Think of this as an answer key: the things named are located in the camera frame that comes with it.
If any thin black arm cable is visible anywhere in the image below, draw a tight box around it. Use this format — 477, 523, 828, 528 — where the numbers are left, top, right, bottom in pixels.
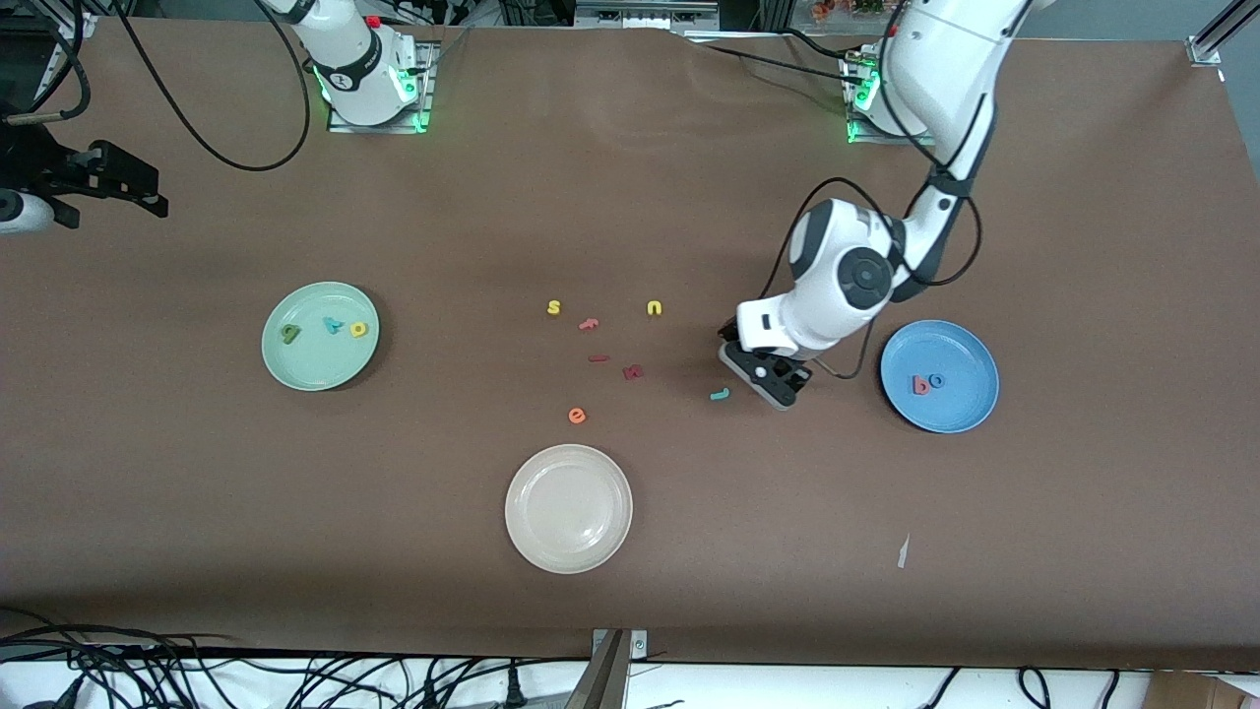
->
113, 0, 314, 173
773, 0, 985, 381

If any black cable tangle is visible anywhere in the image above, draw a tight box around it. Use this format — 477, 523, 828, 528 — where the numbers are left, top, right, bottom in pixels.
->
0, 609, 592, 709

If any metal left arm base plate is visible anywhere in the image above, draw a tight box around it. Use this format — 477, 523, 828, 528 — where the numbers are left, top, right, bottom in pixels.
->
842, 49, 887, 147

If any silver metal bracket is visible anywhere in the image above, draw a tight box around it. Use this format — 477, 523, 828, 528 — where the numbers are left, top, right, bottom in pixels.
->
591, 628, 649, 659

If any beige plate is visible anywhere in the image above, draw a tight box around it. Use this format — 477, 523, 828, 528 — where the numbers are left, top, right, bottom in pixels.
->
504, 444, 634, 575

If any black cable on table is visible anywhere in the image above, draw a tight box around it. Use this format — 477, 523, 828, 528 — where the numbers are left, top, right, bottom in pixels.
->
679, 28, 867, 90

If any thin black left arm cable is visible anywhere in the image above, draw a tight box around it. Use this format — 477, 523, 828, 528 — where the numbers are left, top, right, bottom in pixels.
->
773, 0, 985, 381

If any brown cardboard box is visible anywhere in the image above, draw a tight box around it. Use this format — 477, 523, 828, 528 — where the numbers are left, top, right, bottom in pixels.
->
1145, 672, 1260, 709

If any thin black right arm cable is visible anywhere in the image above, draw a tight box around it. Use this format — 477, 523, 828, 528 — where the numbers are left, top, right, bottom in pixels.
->
113, 0, 314, 173

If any grey metal box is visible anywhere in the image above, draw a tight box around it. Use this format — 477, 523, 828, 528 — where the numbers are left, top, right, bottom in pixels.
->
574, 0, 722, 31

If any blue plate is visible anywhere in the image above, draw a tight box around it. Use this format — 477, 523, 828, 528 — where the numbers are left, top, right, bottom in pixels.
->
879, 319, 1001, 435

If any grey brown beam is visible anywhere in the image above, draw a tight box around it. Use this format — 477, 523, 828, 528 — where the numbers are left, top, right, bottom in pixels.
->
566, 630, 631, 709

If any thick black cable brass end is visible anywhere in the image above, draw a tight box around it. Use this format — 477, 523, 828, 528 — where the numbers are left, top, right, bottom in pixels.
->
0, 0, 93, 127

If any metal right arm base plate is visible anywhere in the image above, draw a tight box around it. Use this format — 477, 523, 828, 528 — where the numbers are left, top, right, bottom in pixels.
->
327, 41, 432, 134

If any green plate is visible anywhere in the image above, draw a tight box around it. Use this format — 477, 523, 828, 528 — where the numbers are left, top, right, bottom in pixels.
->
261, 282, 381, 393

